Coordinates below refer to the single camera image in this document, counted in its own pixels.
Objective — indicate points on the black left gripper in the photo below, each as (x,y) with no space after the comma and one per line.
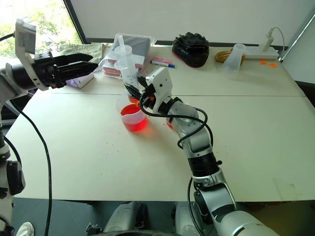
(46,72)

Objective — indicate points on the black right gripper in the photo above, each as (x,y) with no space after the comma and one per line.
(147,97)

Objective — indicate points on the clear plastic syringe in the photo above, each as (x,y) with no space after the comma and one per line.
(129,73)

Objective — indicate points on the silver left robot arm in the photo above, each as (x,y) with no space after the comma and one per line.
(7,83)

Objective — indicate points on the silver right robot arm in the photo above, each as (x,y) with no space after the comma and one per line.
(197,147)

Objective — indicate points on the clear plastic measuring cup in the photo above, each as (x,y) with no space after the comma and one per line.
(134,123)

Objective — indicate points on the overturned clear plastic cup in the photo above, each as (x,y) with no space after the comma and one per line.
(231,64)

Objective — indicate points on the green cloth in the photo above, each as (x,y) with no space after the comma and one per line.
(81,50)

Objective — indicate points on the white purple paper box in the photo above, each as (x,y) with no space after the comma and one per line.
(82,81)

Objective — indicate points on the blue capped marker pen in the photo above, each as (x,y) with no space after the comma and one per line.
(162,64)

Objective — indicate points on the pink marker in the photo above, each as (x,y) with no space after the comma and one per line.
(162,59)

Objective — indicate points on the clear plastic zip bag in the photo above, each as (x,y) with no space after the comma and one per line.
(141,45)

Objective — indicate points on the black crumpled glove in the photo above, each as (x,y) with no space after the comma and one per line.
(192,49)

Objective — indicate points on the white power strip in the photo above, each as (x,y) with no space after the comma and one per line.
(261,53)

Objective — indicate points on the small orange plastic piece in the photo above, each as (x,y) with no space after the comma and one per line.
(263,62)
(272,65)

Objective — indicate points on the grey rounded robot shape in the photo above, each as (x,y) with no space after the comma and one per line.
(123,218)
(183,218)

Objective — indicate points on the small metal clamp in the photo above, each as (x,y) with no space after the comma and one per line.
(93,228)

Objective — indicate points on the grey metal pole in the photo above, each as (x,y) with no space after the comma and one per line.
(297,34)

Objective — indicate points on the white shoe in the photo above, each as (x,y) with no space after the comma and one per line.
(25,229)

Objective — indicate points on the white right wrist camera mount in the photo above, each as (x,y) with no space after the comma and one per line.
(161,83)

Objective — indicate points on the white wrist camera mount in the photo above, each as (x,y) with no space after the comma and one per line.
(24,41)
(161,83)

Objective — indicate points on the black window frame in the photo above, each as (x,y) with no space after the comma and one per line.
(76,22)

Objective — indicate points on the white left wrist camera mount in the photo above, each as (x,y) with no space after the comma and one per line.
(24,41)

